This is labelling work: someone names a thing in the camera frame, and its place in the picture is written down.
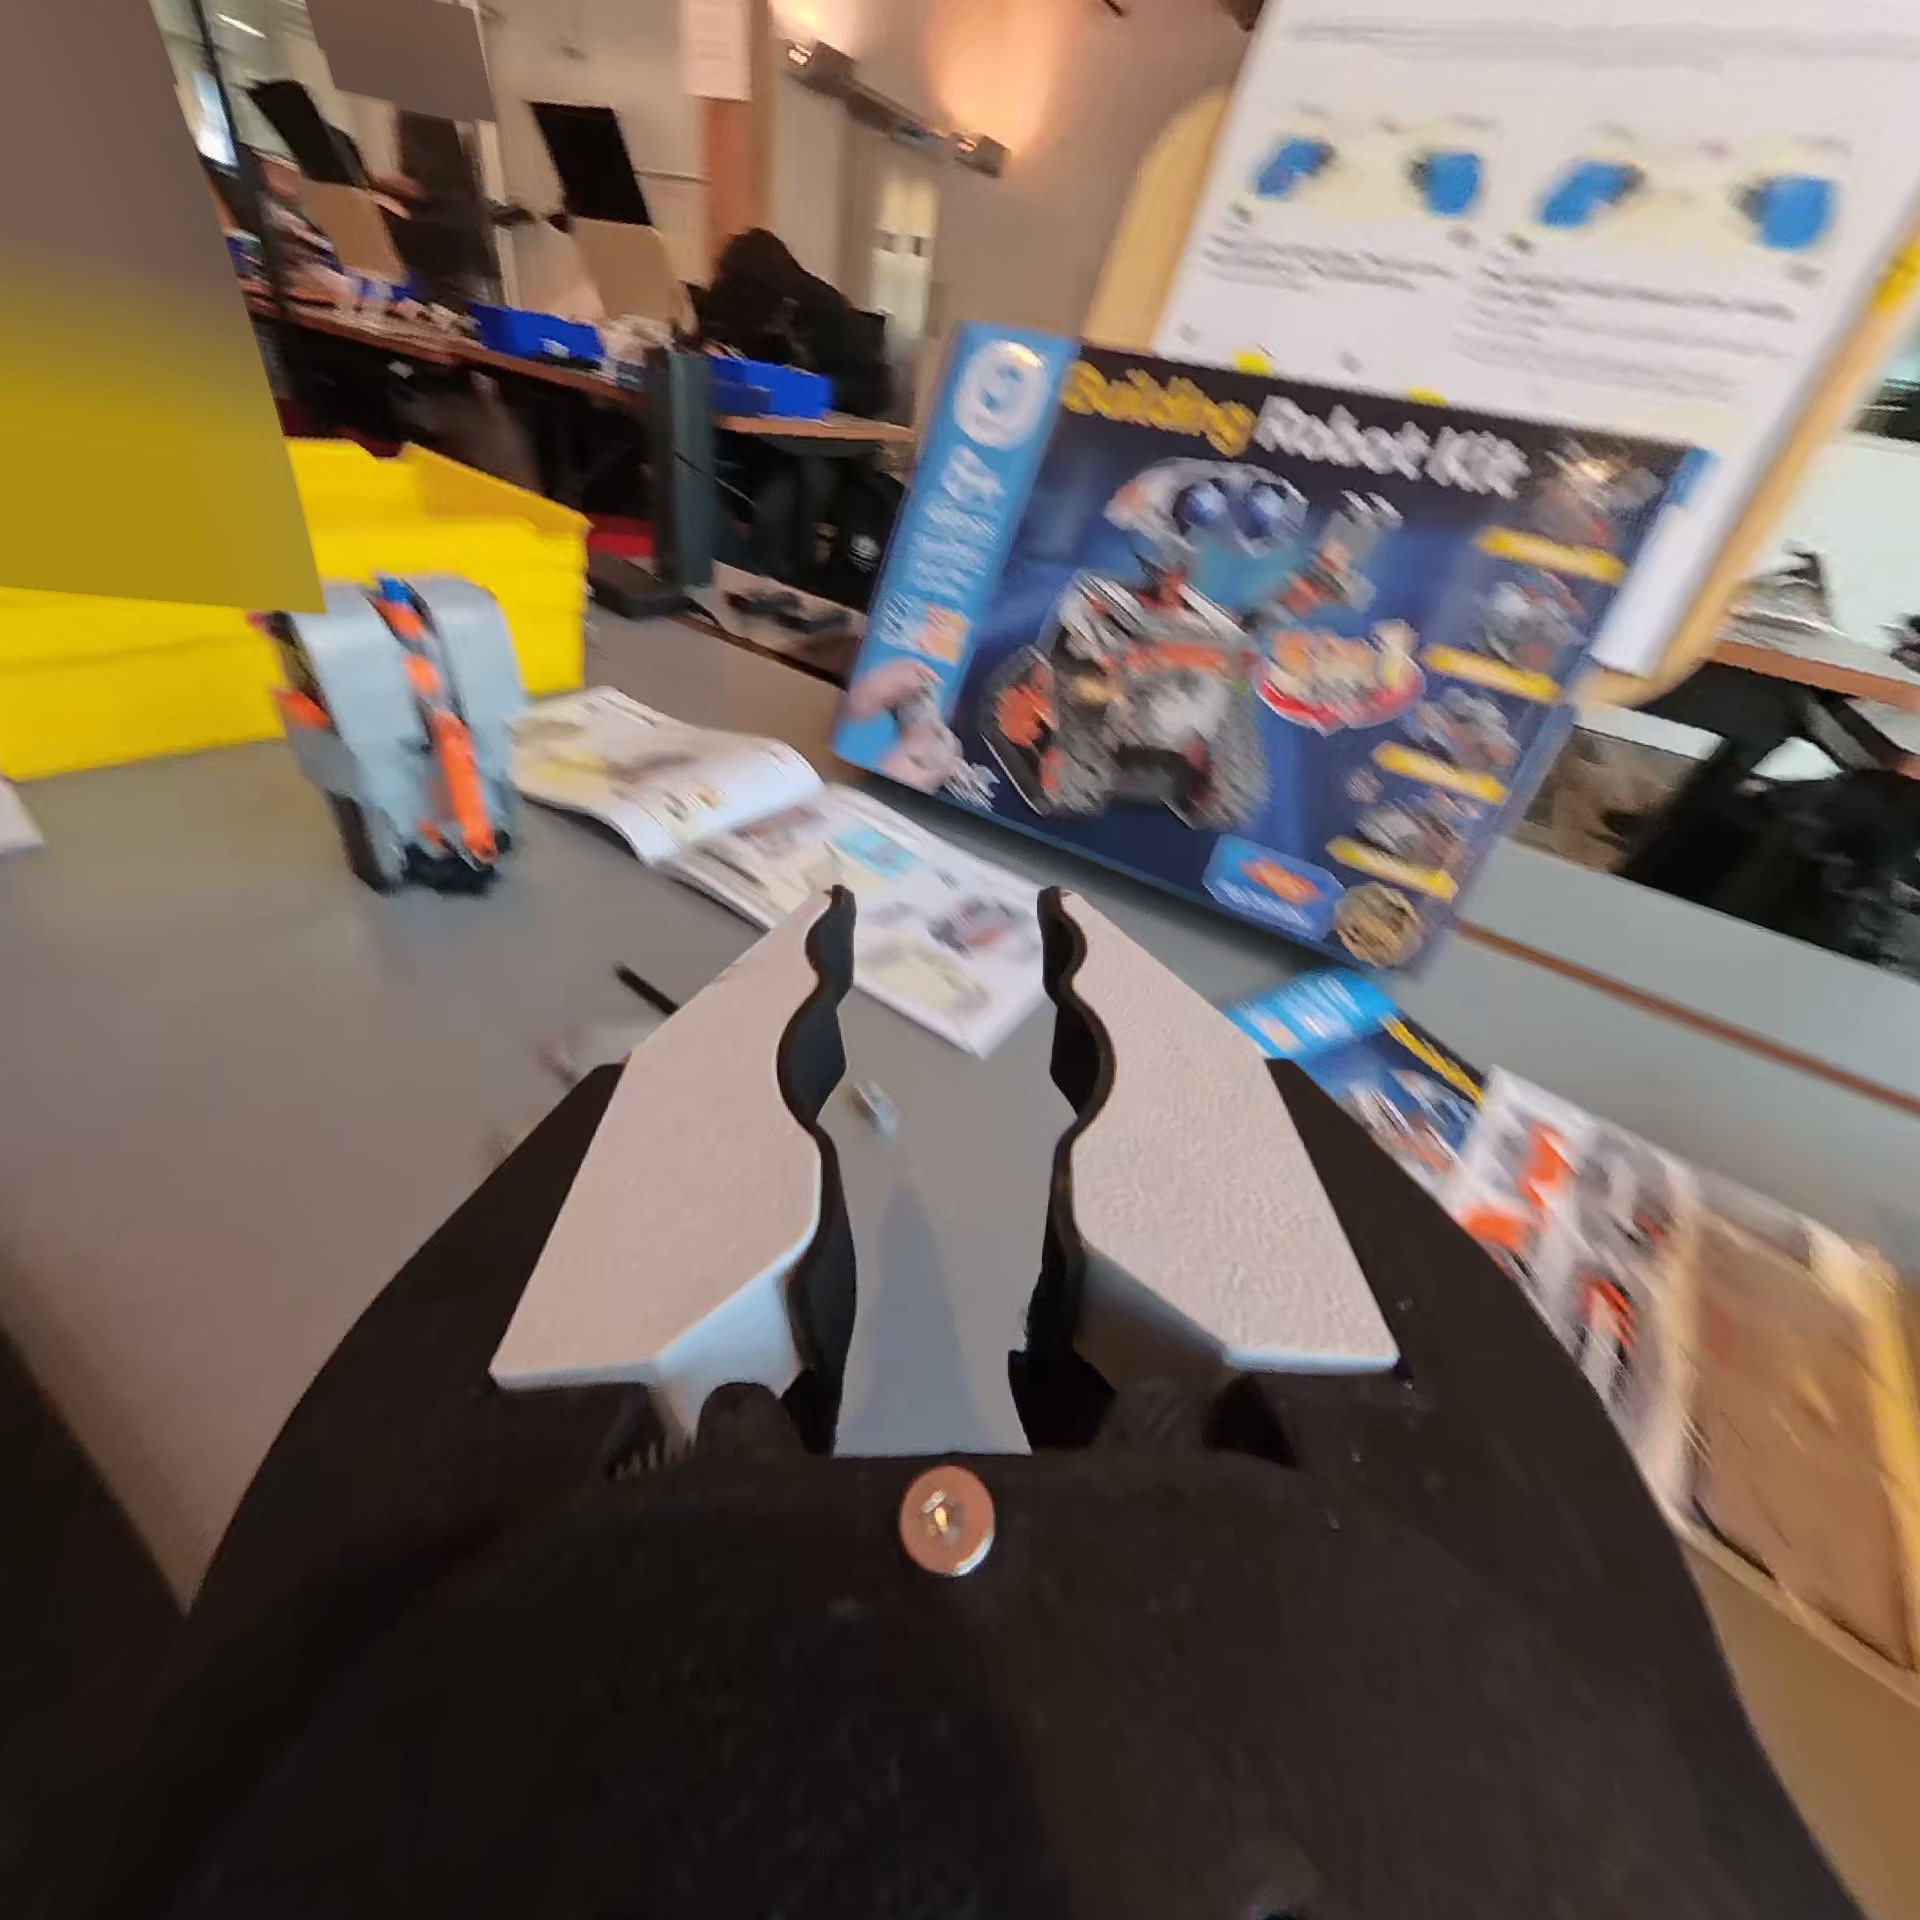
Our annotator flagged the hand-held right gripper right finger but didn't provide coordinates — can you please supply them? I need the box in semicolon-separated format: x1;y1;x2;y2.
1008;884;1403;1454

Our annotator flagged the grey brick-built model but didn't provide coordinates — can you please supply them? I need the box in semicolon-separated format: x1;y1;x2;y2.
252;575;528;896

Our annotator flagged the small yellow plastic bin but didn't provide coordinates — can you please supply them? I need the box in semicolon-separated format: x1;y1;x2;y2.
1650;1177;1920;1673

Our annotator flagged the black upright stand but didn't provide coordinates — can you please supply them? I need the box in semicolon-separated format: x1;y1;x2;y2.
586;344;724;620

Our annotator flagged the building instruction booklet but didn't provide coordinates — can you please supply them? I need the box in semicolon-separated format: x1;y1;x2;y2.
507;687;1051;1060

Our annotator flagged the blue box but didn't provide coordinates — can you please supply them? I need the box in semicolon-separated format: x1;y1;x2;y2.
704;352;836;423
461;297;605;372

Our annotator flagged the wooden background table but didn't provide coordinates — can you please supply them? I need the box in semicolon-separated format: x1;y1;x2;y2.
240;286;920;454

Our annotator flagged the light grey table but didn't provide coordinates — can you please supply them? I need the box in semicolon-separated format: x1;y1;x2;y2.
1446;832;1920;1202

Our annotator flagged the wooden board with printed sheet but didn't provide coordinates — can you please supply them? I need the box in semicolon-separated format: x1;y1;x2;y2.
1083;0;1920;712

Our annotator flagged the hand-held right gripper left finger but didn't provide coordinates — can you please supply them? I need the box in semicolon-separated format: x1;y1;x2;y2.
488;884;860;1454

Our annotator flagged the white desk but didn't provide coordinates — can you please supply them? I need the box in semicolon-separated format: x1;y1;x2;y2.
0;592;1920;1920

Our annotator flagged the black office chair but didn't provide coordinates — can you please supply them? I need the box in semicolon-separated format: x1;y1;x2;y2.
1621;660;1920;977

